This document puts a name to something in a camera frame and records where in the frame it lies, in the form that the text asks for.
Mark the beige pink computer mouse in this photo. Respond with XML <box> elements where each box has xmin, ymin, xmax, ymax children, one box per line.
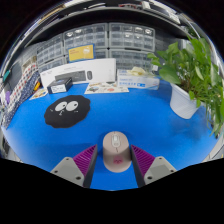
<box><xmin>102</xmin><ymin>130</ymin><xmax>133</xmax><ymax>173</ymax></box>

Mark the long white keyboard box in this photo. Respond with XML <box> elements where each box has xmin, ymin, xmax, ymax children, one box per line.
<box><xmin>39</xmin><ymin>58</ymin><xmax>118</xmax><ymax>89</ymax></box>

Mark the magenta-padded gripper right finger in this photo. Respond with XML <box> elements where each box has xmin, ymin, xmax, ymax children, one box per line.
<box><xmin>129</xmin><ymin>144</ymin><xmax>178</xmax><ymax>188</ymax></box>

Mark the black round-eyed mouse pad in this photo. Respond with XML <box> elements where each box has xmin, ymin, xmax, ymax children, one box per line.
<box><xmin>43</xmin><ymin>94</ymin><xmax>92</xmax><ymax>129</ymax></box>

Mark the green plant in white pot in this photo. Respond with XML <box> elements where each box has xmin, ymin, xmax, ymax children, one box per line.
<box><xmin>146</xmin><ymin>36</ymin><xmax>224</xmax><ymax>138</ymax></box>

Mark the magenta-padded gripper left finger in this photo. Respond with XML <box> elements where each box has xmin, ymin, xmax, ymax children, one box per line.
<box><xmin>50</xmin><ymin>143</ymin><xmax>99</xmax><ymax>189</ymax></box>

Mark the dark metal shelf unit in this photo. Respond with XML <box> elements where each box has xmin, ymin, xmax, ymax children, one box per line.
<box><xmin>19</xmin><ymin>0</ymin><xmax>204</xmax><ymax>41</ymax></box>

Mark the yellow and blue box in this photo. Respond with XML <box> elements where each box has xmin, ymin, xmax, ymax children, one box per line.
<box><xmin>67</xmin><ymin>43</ymin><xmax>97</xmax><ymax>63</ymax></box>

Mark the white blue glove box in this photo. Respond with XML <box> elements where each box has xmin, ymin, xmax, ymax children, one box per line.
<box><xmin>117</xmin><ymin>66</ymin><xmax>161</xmax><ymax>90</ymax></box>

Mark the white red-blue dotted cloth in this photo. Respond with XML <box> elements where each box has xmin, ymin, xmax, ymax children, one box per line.
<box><xmin>6</xmin><ymin>61</ymin><xmax>39</xmax><ymax>111</ymax></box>

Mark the white woven basket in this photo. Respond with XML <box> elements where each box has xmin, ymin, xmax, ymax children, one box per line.
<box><xmin>21</xmin><ymin>56</ymin><xmax>38</xmax><ymax>73</ymax></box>

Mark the large colourful sticker sheet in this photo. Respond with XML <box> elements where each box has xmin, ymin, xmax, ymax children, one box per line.
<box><xmin>83</xmin><ymin>81</ymin><xmax>129</xmax><ymax>95</ymax></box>

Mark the small black cardboard box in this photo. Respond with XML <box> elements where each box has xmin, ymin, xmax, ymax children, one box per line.
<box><xmin>46</xmin><ymin>77</ymin><xmax>74</xmax><ymax>95</ymax></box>

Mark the navy white-dotted cloth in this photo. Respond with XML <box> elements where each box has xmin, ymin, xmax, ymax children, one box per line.
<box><xmin>1</xmin><ymin>74</ymin><xmax>43</xmax><ymax>129</ymax></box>

